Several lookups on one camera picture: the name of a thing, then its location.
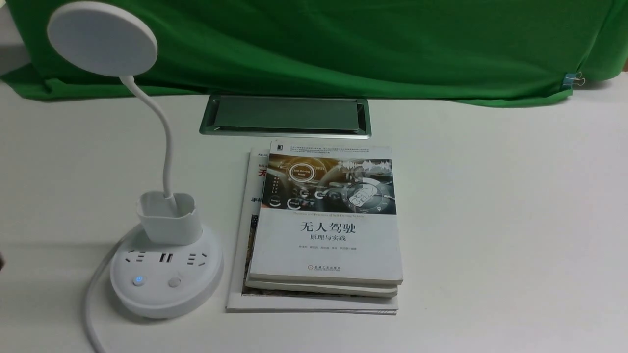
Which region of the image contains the silver desk cable grommet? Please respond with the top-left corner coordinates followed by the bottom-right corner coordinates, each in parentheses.
top-left (199, 94), bottom-right (372, 139)

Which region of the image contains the blue binder clip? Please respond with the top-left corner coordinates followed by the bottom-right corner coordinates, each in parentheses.
top-left (561, 72), bottom-right (587, 90)

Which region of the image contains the white lamp power cable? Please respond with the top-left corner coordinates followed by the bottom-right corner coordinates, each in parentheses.
top-left (84, 224), bottom-right (144, 353)

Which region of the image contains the middle white book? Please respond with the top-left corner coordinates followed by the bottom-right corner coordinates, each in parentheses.
top-left (244, 214), bottom-right (398, 299)

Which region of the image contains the green backdrop cloth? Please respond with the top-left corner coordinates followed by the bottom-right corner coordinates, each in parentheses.
top-left (0, 0), bottom-right (628, 107)

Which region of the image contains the bottom large thin book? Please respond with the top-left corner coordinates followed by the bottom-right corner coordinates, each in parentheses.
top-left (226, 148), bottom-right (399, 315)

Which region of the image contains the white desk lamp with base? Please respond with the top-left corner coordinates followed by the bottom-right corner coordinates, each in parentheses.
top-left (47, 1), bottom-right (224, 319)

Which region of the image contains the white self-driving book top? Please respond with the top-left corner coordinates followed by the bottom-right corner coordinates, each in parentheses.
top-left (248, 140), bottom-right (404, 286)

